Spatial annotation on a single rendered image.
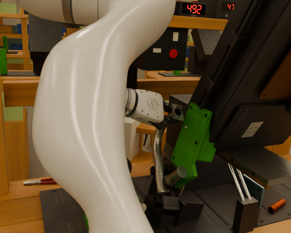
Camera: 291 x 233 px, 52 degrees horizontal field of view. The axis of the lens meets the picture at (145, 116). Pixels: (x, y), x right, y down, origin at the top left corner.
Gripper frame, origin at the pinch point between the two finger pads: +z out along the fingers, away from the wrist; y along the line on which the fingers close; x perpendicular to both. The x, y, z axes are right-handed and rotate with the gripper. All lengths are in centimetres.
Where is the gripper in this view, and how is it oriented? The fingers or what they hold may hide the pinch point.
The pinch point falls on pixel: (172, 114)
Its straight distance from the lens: 97.2
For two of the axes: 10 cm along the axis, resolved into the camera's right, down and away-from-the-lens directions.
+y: -0.4, -8.7, 4.8
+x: -5.2, 4.3, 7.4
